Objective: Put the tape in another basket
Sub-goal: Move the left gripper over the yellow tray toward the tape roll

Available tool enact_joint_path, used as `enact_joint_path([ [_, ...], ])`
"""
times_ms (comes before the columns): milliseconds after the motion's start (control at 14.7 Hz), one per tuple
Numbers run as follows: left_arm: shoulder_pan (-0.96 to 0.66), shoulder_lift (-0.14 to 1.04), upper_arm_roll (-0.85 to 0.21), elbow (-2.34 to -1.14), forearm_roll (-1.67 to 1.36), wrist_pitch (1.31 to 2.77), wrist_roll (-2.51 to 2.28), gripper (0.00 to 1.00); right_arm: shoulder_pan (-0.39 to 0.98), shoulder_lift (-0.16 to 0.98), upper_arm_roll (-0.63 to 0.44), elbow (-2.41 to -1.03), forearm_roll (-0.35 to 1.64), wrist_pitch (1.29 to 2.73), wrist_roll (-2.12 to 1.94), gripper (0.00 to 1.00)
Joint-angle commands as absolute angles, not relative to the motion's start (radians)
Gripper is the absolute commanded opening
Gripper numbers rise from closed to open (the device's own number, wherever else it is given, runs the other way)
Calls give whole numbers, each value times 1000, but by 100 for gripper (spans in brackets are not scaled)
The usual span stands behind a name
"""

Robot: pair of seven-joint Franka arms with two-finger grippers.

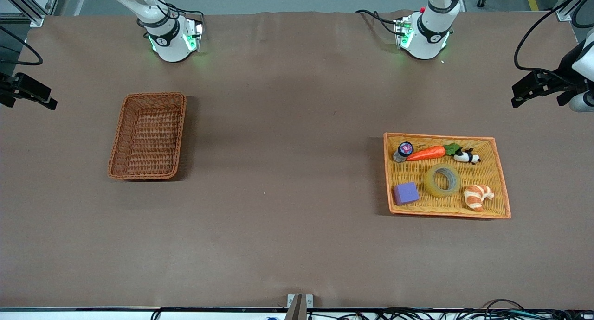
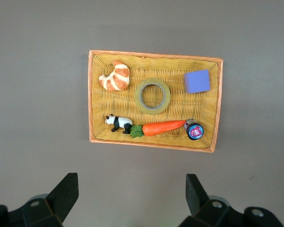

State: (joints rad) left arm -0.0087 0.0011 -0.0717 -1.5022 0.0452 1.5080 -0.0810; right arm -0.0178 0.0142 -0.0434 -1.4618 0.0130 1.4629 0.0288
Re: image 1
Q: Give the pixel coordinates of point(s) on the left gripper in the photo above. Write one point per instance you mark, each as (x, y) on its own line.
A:
(558, 82)

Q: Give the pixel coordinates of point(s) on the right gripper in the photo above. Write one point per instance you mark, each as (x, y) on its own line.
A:
(5, 89)

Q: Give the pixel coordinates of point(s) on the clear yellowish tape roll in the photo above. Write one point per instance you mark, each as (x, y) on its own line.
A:
(431, 185)

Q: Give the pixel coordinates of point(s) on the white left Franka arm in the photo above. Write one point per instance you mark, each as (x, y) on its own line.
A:
(424, 32)

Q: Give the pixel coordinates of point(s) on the brown wicker basket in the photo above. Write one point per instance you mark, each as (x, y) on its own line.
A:
(148, 139)

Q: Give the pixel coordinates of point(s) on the orange-yellow wicker tray basket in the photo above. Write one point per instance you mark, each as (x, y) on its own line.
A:
(445, 205)

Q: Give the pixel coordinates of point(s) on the black white panda toy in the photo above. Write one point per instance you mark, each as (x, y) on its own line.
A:
(466, 157)

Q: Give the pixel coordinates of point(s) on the orange toy carrot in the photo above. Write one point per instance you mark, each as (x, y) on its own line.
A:
(427, 153)

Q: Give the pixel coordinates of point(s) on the toy croissant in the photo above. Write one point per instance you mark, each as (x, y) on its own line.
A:
(475, 197)

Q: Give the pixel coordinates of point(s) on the small bottle purple cap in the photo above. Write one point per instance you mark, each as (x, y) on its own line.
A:
(404, 149)

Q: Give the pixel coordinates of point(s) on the purple foam cube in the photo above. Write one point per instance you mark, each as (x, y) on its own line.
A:
(406, 193)

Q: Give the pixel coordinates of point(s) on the brown table cover sheet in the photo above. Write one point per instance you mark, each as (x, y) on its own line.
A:
(297, 218)

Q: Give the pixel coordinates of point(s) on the aluminium frame post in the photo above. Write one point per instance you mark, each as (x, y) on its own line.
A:
(564, 14)
(35, 17)

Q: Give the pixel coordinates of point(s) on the metal table edge bracket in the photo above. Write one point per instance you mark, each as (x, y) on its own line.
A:
(299, 306)

